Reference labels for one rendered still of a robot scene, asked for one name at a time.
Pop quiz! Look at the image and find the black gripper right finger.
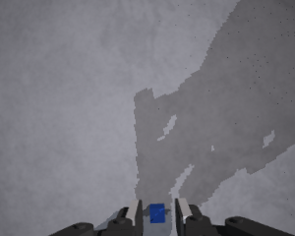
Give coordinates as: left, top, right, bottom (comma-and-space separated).
175, 198, 295, 236

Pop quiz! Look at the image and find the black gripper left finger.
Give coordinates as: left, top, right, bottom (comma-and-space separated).
49, 200, 144, 236

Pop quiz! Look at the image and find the small blue block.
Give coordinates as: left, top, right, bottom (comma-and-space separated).
149, 204, 165, 223

